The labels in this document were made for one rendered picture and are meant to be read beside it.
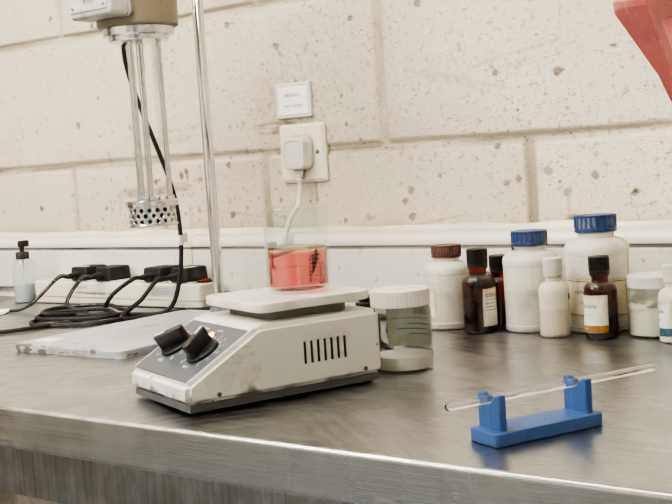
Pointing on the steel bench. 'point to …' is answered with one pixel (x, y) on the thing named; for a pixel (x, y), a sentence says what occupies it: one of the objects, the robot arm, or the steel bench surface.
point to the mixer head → (128, 19)
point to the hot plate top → (258, 298)
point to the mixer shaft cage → (144, 216)
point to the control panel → (155, 362)
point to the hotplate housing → (276, 358)
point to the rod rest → (583, 418)
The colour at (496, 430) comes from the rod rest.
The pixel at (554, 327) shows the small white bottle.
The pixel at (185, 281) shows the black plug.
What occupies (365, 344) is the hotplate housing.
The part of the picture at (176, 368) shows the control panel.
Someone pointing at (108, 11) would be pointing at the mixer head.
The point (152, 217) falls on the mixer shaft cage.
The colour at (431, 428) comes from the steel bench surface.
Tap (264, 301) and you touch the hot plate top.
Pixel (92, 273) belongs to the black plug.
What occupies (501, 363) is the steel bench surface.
